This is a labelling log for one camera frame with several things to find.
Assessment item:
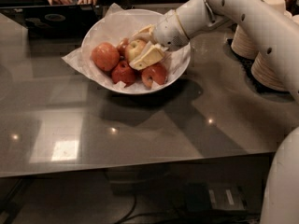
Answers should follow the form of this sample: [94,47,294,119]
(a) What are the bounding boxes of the back stack paper plates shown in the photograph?
[231,26,258,60]

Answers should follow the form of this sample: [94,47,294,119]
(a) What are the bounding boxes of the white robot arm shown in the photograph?
[133,0,299,224]

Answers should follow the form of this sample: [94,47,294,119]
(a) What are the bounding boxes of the red apple front right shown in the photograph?
[141,63,167,89]

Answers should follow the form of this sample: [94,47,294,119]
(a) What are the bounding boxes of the red apple front left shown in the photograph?
[111,61,136,87]

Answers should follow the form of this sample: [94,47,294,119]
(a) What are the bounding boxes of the white bowl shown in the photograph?
[81,8,192,96]

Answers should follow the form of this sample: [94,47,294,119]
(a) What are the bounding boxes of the yellow green apple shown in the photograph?
[125,39,147,63]

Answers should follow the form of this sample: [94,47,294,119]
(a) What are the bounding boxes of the black floor cable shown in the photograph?
[113,193,138,224]

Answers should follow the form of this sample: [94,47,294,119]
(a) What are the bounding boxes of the front stack paper plates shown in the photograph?
[251,53,287,91]

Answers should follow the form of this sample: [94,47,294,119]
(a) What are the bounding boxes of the red apple far left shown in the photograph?
[91,42,120,72]

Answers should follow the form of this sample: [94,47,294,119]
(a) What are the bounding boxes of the white paper bowls stack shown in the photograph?
[263,0,292,18]

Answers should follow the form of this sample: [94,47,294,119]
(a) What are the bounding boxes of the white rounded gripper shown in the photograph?
[129,9,189,70]

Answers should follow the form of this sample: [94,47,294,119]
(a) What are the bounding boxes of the black mat under plates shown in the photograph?
[232,50,293,102]

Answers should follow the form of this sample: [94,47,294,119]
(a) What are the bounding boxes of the stack paper plates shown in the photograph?
[251,53,287,91]
[231,26,258,60]

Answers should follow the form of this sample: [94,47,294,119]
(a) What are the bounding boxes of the black laptop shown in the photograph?
[0,4,101,38]

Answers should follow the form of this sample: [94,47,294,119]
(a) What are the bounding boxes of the white paper liner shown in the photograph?
[61,2,189,93]

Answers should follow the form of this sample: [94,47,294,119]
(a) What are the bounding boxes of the dark red apple back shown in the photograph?
[117,37,129,56]

